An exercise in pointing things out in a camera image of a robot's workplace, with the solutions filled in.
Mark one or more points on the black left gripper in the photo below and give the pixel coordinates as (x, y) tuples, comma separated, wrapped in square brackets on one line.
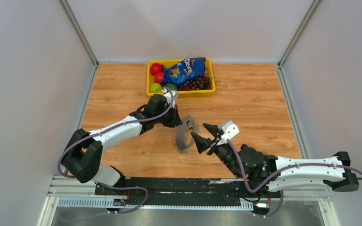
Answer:
[(175, 120)]

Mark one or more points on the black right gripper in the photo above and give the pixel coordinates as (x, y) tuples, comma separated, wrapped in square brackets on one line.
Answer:
[(202, 144)]

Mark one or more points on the silver metal key holder plate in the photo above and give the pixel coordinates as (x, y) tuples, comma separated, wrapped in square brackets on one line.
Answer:
[(183, 137)]

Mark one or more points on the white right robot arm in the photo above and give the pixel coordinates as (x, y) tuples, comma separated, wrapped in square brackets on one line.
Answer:
[(271, 173)]

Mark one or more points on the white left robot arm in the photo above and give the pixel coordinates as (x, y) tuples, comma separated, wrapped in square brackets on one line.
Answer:
[(82, 155)]

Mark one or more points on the dark green lime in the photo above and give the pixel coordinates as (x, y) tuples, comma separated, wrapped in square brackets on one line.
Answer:
[(171, 86)]

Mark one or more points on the light green apple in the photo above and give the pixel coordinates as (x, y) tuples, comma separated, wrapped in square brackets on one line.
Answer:
[(155, 88)]

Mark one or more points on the purple grape bunch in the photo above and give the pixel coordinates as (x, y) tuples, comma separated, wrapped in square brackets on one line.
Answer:
[(201, 83)]

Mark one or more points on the pink red apple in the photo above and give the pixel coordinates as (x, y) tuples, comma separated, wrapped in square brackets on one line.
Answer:
[(159, 77)]

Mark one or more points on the yellow plastic bin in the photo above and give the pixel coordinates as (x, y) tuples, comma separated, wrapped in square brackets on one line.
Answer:
[(194, 93)]

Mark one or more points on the blue Doritos chip bag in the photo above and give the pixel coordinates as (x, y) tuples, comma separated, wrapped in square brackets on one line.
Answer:
[(184, 70)]

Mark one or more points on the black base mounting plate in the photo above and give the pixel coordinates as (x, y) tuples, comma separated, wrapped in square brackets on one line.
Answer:
[(184, 191)]

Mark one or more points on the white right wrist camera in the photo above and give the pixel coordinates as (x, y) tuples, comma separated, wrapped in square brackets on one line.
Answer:
[(229, 130)]

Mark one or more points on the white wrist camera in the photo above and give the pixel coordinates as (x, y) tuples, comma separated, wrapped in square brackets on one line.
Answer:
[(229, 130), (170, 95)]

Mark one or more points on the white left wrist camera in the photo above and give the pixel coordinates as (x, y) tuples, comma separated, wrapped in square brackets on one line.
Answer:
[(170, 95)]

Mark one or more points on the slotted aluminium cable duct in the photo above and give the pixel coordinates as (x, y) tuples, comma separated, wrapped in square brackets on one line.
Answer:
[(114, 203)]

